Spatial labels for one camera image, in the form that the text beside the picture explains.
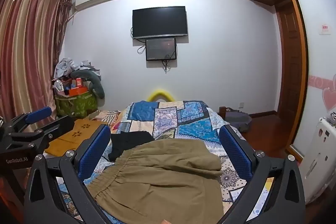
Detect green patterned bag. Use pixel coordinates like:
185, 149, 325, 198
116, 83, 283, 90
55, 91, 99, 119

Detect white wardrobe door with hearts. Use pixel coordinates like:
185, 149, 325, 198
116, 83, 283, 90
286, 0, 336, 157

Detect black television cable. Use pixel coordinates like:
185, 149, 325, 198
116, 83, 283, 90
130, 27, 147, 54

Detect grey bag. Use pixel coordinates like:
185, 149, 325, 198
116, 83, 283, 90
224, 107, 253, 133

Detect khaki pants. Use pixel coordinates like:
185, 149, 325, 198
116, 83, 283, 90
87, 139, 224, 224

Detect black wall television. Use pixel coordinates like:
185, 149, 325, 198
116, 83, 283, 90
132, 6, 189, 40

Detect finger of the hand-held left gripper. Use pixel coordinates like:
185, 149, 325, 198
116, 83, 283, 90
5, 106, 53, 133
34, 116, 76, 151

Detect black garment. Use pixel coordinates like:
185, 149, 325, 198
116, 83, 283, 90
108, 131, 156, 161

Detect grey plush toy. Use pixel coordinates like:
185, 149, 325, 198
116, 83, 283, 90
70, 70, 106, 100

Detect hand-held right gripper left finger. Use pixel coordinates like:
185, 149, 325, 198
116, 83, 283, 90
24, 123, 117, 224

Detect orange box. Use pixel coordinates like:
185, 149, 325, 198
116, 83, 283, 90
69, 86, 89, 96

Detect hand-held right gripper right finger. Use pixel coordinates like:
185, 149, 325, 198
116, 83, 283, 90
219, 124, 306, 224

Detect small black wall monitor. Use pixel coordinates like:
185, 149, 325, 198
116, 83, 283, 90
146, 38, 177, 61

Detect white storage box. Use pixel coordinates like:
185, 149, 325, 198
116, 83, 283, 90
299, 116, 336, 205

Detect patchwork printed blanket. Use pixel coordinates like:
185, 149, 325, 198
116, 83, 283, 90
56, 100, 276, 224

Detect brown wooden door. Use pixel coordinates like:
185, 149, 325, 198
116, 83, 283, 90
275, 2, 308, 136

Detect pile of grey clothes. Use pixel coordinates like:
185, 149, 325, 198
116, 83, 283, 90
54, 57, 101, 81

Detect yellow curved object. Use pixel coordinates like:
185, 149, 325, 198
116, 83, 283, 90
147, 88, 176, 103

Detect striped red curtain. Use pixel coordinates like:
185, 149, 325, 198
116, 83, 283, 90
0, 0, 73, 121

